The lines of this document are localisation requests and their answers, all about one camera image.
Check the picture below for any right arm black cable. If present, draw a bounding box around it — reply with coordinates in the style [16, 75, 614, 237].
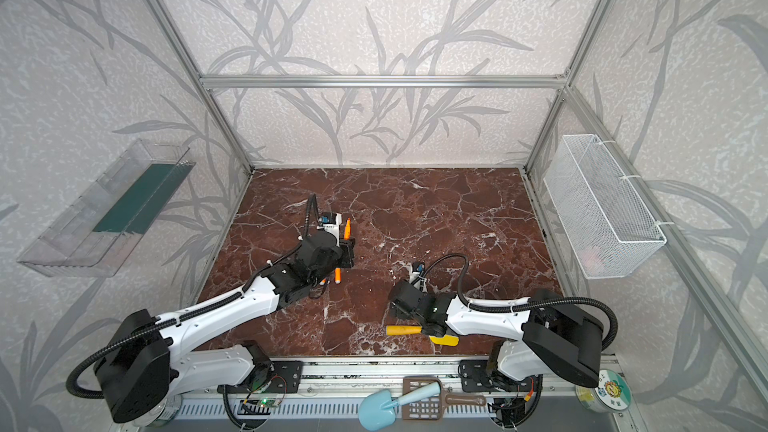
[422, 253, 619, 352]

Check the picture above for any small circuit board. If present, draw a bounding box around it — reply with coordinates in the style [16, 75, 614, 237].
[237, 398, 280, 417]

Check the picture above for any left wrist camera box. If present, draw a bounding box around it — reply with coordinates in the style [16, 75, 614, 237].
[318, 212, 344, 241]

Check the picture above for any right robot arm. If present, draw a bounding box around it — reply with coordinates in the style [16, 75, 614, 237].
[388, 280, 618, 388]

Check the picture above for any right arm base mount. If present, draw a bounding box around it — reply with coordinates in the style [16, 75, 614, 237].
[458, 359, 540, 394]

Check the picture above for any light blue toy shovel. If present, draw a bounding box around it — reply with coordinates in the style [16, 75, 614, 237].
[358, 382, 441, 431]

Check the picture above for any tape roll green label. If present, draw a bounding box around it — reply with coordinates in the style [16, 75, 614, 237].
[575, 369, 632, 414]

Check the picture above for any aluminium front rail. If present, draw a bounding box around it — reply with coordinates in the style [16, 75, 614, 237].
[113, 355, 631, 422]

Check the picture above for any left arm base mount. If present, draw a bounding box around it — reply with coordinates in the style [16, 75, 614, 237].
[241, 360, 304, 394]

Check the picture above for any brown toy rake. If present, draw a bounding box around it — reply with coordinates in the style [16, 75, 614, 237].
[401, 376, 487, 421]

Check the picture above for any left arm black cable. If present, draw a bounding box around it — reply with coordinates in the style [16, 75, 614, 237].
[65, 194, 319, 401]

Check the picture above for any white wire basket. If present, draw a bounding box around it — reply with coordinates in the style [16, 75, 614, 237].
[544, 134, 667, 280]

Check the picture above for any yellow toy shovel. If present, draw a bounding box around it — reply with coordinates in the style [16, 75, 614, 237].
[385, 325, 459, 347]

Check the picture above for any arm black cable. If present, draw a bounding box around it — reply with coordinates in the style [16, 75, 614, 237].
[65, 194, 319, 401]
[422, 253, 619, 352]

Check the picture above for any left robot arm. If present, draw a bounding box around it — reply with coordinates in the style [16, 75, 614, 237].
[65, 230, 355, 423]

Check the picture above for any clear plastic wall shelf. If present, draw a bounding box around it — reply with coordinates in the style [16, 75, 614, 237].
[17, 139, 196, 278]

